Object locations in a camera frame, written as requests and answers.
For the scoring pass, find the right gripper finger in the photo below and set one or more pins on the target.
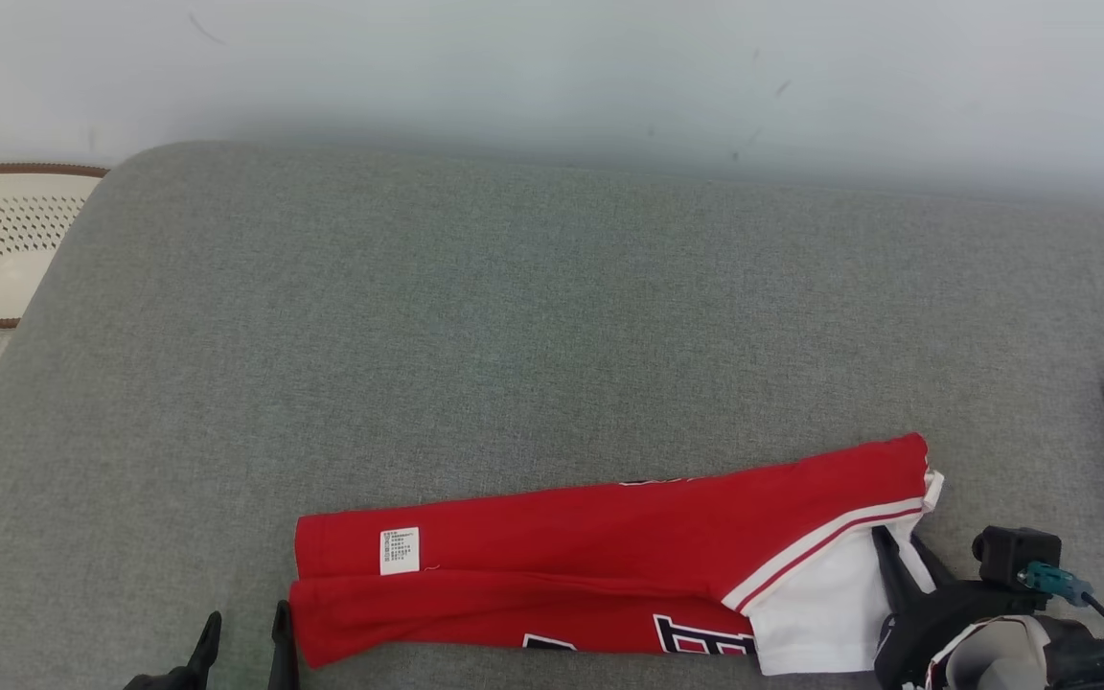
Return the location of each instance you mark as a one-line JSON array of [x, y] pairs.
[[935, 573], [897, 580]]

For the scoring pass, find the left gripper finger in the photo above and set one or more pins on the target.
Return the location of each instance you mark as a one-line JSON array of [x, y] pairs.
[[284, 652], [207, 656]]

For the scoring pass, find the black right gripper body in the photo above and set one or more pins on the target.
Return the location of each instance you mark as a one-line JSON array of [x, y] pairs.
[[935, 628]]

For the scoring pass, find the red shirt with white sleeves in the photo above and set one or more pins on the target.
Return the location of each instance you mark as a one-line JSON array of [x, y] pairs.
[[562, 556]]

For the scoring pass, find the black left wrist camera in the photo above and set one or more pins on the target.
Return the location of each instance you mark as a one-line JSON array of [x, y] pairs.
[[154, 682]]

